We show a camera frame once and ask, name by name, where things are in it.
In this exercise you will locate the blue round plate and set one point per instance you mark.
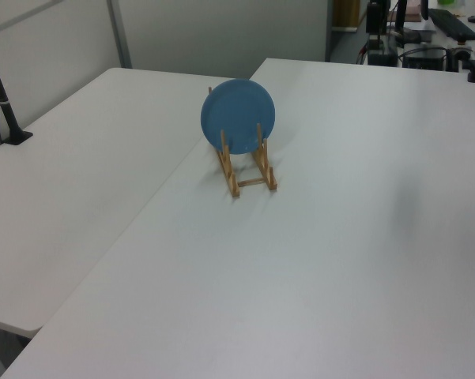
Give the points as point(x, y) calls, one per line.
point(237, 114)

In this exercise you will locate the wooden plate rack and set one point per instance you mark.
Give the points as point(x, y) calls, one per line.
point(232, 177)

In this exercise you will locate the black upright device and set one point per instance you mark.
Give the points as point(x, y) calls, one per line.
point(373, 17)

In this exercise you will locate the black electronics box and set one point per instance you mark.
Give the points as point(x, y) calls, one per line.
point(423, 59)

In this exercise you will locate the black monitor stand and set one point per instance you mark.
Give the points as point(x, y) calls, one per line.
point(400, 16)

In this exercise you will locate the black computer keyboard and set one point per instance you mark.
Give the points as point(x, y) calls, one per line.
point(454, 24)

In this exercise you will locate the black camera pole with clamp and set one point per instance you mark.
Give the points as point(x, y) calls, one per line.
point(2, 102)

